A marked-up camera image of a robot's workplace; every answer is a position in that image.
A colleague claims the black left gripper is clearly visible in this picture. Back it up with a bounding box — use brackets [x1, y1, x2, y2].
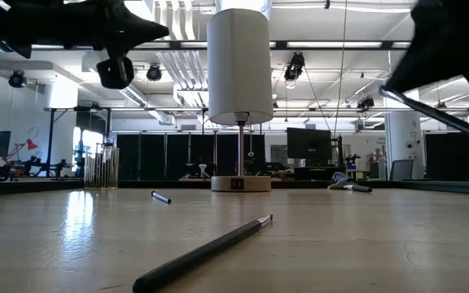
[14, 0, 170, 90]

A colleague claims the short pen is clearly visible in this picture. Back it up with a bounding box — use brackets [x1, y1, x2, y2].
[326, 171, 374, 194]

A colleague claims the long black makeup brush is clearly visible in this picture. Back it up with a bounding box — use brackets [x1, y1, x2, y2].
[131, 214, 274, 293]

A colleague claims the black ceiling spotlight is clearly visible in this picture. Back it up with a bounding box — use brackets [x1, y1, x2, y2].
[283, 51, 305, 81]
[356, 95, 376, 110]
[145, 63, 164, 82]
[7, 69, 28, 89]

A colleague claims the black partition panel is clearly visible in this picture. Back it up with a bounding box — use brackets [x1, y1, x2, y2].
[116, 133, 266, 181]
[424, 132, 469, 182]

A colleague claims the white shade wooden base lamp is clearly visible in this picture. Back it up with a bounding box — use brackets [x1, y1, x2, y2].
[206, 7, 275, 193]

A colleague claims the grey office chair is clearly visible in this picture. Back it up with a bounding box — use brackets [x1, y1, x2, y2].
[388, 158, 415, 181]

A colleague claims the black framed light bar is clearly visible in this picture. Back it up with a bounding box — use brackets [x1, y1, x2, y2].
[30, 39, 410, 52]

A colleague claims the black computer monitor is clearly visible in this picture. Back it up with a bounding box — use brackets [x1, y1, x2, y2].
[286, 126, 334, 167]

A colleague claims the clear glass pen holder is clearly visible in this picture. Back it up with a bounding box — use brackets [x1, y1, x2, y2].
[82, 142, 121, 190]

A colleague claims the red desk lamp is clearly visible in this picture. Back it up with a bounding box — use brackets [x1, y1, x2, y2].
[4, 138, 39, 168]

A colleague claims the black metal rig frame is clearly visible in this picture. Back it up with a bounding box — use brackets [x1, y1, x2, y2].
[45, 106, 112, 178]

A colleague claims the black metal table frame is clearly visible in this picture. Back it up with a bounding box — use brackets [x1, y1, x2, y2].
[0, 177, 469, 198]

